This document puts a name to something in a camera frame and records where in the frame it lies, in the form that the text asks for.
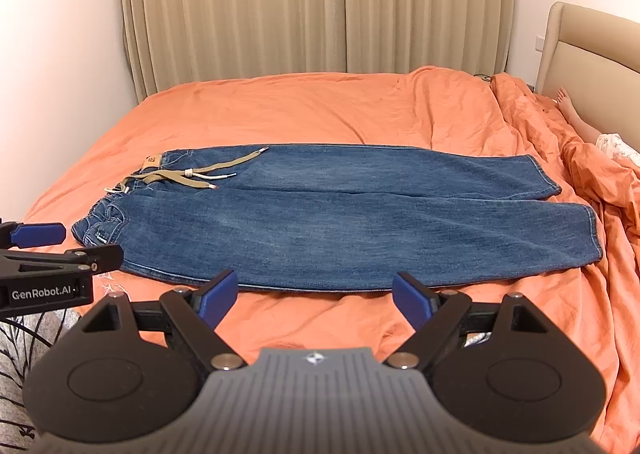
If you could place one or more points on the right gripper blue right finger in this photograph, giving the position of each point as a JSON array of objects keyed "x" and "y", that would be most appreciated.
[{"x": 435, "y": 318}]

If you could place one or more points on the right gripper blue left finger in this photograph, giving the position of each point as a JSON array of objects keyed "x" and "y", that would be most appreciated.
[{"x": 193, "y": 315}]

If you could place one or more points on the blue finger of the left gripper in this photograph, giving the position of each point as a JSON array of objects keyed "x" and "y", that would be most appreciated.
[
  {"x": 30, "y": 235},
  {"x": 92, "y": 260}
]

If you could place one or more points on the blue denim jeans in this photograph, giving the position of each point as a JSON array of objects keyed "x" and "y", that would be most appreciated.
[{"x": 340, "y": 218}]

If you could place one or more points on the orange crumpled duvet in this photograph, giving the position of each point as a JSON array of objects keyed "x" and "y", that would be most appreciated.
[{"x": 597, "y": 306}]

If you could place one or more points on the bare foot of person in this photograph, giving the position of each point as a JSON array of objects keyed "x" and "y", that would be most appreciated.
[{"x": 566, "y": 107}]

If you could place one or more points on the white floral cloth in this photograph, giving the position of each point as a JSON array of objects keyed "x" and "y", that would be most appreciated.
[{"x": 613, "y": 146}]

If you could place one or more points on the beige pleated curtain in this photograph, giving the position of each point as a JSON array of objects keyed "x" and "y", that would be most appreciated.
[{"x": 170, "y": 42}]

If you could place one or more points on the beige upholstered headboard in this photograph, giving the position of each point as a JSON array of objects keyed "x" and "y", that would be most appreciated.
[{"x": 595, "y": 57}]

